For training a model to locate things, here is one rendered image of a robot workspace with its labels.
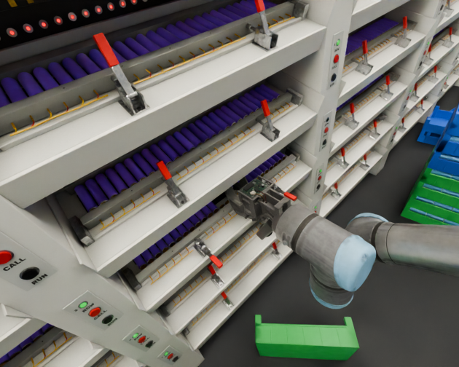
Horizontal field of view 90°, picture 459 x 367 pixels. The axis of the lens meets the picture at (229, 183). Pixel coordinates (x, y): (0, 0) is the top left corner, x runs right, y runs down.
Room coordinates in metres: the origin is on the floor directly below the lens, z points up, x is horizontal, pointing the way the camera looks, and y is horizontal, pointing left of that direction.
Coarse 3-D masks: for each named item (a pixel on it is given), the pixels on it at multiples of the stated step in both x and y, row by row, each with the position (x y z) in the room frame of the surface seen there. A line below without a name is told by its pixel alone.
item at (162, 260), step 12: (276, 168) 0.52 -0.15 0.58; (288, 168) 0.53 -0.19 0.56; (276, 180) 0.49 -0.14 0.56; (228, 204) 0.42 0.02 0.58; (216, 216) 0.39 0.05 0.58; (204, 228) 0.37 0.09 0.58; (180, 240) 0.34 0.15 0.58; (192, 240) 0.34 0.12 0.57; (168, 252) 0.32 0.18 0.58; (180, 252) 0.32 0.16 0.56; (156, 264) 0.29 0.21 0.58; (144, 276) 0.27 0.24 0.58
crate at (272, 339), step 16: (256, 320) 0.24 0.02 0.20; (256, 336) 0.20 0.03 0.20; (272, 336) 0.19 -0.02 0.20; (288, 336) 0.18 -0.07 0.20; (304, 336) 0.17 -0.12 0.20; (320, 336) 0.16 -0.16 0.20; (336, 336) 0.15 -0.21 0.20; (352, 336) 0.14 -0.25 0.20; (272, 352) 0.17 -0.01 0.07; (288, 352) 0.16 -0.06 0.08; (304, 352) 0.15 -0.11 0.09; (320, 352) 0.14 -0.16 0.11; (336, 352) 0.12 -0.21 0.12; (352, 352) 0.11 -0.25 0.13
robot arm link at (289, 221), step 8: (288, 208) 0.29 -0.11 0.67; (296, 208) 0.29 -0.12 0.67; (304, 208) 0.29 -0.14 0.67; (288, 216) 0.27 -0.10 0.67; (296, 216) 0.27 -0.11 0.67; (304, 216) 0.26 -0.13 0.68; (280, 224) 0.27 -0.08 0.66; (288, 224) 0.26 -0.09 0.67; (296, 224) 0.25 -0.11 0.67; (280, 232) 0.26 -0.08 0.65; (288, 232) 0.25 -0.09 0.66; (280, 240) 0.26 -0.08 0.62; (288, 240) 0.24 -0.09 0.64
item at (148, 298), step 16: (288, 144) 0.61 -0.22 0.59; (304, 160) 0.56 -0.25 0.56; (288, 176) 0.51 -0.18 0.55; (304, 176) 0.51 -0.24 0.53; (224, 224) 0.38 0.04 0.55; (240, 224) 0.38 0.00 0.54; (208, 240) 0.35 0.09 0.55; (224, 240) 0.34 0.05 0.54; (192, 256) 0.31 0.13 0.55; (128, 272) 0.28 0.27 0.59; (160, 272) 0.29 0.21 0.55; (176, 272) 0.28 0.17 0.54; (192, 272) 0.28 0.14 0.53; (128, 288) 0.24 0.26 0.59; (144, 288) 0.26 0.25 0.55; (160, 288) 0.25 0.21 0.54; (176, 288) 0.26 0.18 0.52; (144, 304) 0.22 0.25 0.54; (160, 304) 0.23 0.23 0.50
